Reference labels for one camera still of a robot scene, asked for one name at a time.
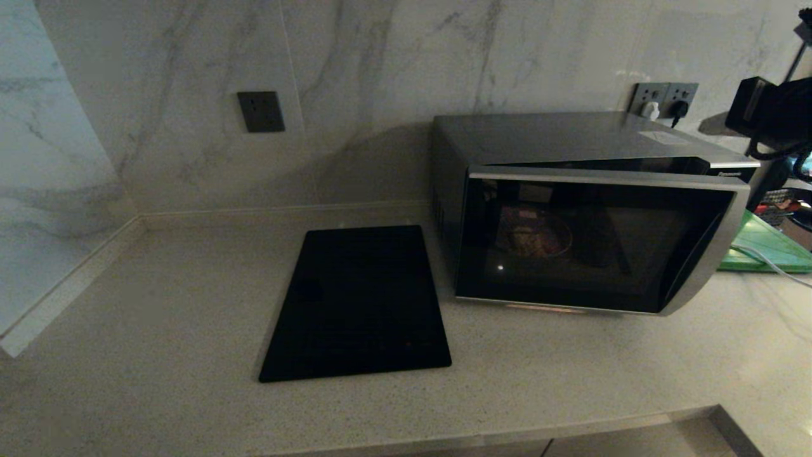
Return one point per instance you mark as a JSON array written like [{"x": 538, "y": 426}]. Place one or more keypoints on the silver black microwave oven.
[{"x": 539, "y": 136}]

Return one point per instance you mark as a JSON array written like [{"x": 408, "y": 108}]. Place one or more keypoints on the white power plug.
[{"x": 649, "y": 110}]

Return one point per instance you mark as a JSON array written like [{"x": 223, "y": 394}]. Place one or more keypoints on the orange snack sticks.
[{"x": 526, "y": 240}]

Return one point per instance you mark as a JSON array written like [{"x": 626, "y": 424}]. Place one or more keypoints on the black power plug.
[{"x": 679, "y": 111}]

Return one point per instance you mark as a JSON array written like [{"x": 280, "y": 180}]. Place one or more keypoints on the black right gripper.
[{"x": 748, "y": 105}]

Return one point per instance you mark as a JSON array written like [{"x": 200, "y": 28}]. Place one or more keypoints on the purple plate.
[{"x": 536, "y": 235}]

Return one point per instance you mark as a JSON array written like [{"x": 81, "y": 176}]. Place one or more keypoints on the black glass microwave door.
[{"x": 634, "y": 254}]

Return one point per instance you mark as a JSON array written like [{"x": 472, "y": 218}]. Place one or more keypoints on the double wall socket with plugs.
[
  {"x": 645, "y": 93},
  {"x": 683, "y": 92}
]

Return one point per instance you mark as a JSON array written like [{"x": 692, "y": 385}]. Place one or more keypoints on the dark single wall socket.
[{"x": 261, "y": 112}]

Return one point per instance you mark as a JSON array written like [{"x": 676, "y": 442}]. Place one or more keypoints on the black induction cooktop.
[{"x": 355, "y": 304}]

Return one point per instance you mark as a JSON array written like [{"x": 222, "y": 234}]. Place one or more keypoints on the white cabinet front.
[{"x": 634, "y": 444}]

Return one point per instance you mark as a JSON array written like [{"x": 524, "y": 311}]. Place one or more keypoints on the green cutting board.
[{"x": 761, "y": 244}]

